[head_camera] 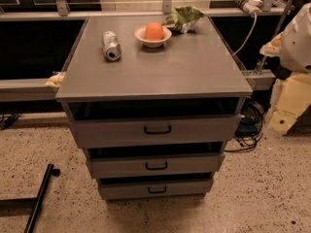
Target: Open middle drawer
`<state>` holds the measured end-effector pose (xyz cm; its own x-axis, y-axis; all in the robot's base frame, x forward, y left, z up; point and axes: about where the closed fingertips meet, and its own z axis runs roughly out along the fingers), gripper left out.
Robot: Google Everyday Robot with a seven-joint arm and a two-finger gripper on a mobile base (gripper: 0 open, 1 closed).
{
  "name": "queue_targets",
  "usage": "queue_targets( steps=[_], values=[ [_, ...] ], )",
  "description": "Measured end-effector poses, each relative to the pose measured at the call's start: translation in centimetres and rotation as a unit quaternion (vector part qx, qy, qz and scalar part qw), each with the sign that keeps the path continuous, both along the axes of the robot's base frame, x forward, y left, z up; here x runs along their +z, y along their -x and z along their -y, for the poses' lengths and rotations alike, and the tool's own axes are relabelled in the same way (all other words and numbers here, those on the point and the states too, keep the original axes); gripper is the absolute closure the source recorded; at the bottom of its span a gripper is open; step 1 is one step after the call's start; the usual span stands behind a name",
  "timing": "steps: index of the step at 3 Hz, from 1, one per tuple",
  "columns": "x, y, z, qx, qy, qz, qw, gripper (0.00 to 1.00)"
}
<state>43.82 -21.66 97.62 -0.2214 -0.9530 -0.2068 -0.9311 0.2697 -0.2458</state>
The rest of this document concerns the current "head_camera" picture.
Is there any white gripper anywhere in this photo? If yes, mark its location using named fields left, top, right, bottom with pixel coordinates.
left=267, top=73, right=311, bottom=135

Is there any grey drawer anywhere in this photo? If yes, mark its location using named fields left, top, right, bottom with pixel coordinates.
left=70, top=115, right=241, bottom=149
left=99, top=179, right=213, bottom=200
left=86, top=152, right=225, bottom=179

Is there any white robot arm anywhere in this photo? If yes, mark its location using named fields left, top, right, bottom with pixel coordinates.
left=259, top=3, right=311, bottom=134

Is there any grey drawer cabinet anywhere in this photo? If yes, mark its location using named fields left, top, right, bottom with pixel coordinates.
left=56, top=17, right=252, bottom=187

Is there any grey bottom drawer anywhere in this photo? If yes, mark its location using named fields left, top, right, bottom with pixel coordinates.
left=99, top=179, right=213, bottom=200

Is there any grey top drawer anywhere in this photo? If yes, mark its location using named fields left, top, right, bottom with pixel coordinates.
left=70, top=115, right=241, bottom=149

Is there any white power strip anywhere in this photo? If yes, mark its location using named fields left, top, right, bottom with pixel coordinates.
left=233, top=0, right=262, bottom=17

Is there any green chip bag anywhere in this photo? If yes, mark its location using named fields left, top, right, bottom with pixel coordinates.
left=162, top=5, right=204, bottom=33

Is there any orange fruit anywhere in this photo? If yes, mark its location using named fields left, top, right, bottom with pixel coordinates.
left=145, top=22, right=163, bottom=41

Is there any small white bowl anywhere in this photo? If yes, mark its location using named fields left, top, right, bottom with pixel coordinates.
left=134, top=26, right=172, bottom=49

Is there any crushed silver soda can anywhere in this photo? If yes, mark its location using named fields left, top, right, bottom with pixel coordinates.
left=102, top=31, right=121, bottom=61

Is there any yellow sponge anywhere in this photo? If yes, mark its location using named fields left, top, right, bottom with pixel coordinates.
left=46, top=72, right=65, bottom=88

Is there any black cable bundle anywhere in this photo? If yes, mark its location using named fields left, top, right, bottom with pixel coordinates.
left=224, top=100, right=266, bottom=153

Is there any white power cable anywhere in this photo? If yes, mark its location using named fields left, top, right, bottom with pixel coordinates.
left=230, top=13, right=259, bottom=57

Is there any grey metal rail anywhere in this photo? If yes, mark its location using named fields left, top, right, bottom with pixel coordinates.
left=0, top=79, right=58, bottom=102

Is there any black cable on floor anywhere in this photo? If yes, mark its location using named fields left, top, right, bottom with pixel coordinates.
left=0, top=113, right=22, bottom=131

